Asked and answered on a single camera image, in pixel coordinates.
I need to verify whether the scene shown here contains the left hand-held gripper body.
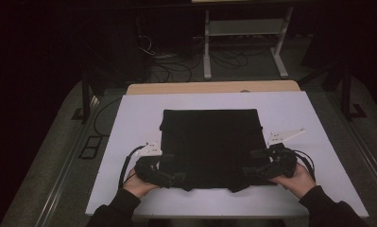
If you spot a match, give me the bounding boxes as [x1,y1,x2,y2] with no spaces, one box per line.
[134,141,179,189]

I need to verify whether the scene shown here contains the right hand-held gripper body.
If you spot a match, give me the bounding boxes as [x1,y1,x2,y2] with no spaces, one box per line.
[257,128,306,181]

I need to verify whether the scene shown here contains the black tank top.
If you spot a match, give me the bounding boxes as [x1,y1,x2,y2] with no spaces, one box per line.
[159,108,273,194]

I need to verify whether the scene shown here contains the person's left hand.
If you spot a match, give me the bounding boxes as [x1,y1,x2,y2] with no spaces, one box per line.
[122,167,161,200]

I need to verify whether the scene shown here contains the person's right hand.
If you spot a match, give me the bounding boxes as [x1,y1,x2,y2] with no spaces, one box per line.
[268,163,317,200]

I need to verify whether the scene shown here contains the white board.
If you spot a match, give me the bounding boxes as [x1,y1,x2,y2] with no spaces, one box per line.
[85,91,370,219]

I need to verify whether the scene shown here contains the light wooden table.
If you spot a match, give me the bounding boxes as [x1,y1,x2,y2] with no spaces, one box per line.
[126,79,301,96]

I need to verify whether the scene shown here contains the black metal stand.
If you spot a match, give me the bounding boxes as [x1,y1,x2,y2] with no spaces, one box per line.
[298,61,368,121]
[71,67,108,125]

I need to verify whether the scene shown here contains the left hand-held gripper cable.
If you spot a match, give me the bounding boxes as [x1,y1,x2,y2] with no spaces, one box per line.
[117,144,148,190]

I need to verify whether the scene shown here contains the hand-held gripper cable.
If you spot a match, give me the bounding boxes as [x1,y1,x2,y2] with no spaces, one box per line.
[290,148,317,183]
[117,144,148,190]

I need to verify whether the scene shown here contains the right hand-held gripper cable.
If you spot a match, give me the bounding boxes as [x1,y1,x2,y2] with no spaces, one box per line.
[290,148,317,183]

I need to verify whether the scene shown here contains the thin black floor cable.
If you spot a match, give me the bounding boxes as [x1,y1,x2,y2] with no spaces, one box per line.
[93,97,123,139]

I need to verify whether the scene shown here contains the metal floor rail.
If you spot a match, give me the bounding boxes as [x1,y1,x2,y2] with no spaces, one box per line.
[34,94,101,227]
[327,91,377,202]

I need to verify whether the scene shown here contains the black floor cables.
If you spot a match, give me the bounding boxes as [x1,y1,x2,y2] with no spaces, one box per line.
[150,46,250,83]

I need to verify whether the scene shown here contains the thin white cable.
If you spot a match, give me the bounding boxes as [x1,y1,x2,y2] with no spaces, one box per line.
[138,34,156,57]

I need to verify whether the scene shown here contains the white metal stand frame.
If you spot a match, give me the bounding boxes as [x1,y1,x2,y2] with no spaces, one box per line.
[202,6,295,80]

